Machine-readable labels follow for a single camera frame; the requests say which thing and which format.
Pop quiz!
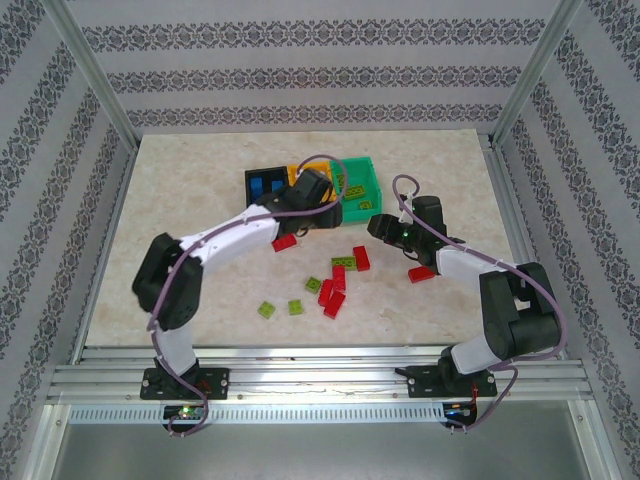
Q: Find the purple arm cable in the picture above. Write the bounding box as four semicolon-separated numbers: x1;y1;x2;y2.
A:
392;173;569;436
148;155;349;439

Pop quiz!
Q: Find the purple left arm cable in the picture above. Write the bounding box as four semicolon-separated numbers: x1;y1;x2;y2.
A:
148;155;349;439

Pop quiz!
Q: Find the aluminium mounting rail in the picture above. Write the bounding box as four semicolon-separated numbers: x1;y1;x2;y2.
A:
47;343;594;404

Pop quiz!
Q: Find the aluminium frame post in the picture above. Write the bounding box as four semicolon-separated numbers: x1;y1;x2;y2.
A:
42;0;141;151
487;0;586;149

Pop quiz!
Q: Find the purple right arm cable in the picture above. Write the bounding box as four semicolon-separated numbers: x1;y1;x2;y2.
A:
392;173;569;436

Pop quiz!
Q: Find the yellow plastic bin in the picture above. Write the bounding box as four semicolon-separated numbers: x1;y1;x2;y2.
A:
285;158;337;202

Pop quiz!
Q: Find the black plastic bin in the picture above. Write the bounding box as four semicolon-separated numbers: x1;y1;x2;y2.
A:
243;167;294;207

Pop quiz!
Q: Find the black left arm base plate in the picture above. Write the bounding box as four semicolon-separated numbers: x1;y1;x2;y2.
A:
141;367;230;401

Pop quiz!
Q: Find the grey metal panel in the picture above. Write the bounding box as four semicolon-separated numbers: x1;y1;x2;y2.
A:
29;402;619;480

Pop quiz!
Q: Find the green plastic bin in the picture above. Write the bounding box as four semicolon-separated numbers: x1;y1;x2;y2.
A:
329;155;385;226

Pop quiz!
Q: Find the circuit board with green light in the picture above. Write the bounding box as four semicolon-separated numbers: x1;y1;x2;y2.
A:
162;404;209;426

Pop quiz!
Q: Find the slotted grey cable duct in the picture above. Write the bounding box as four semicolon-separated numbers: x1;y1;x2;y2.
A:
67;403;446;424

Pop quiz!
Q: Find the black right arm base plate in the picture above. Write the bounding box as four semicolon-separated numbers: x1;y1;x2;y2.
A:
407;364;496;400

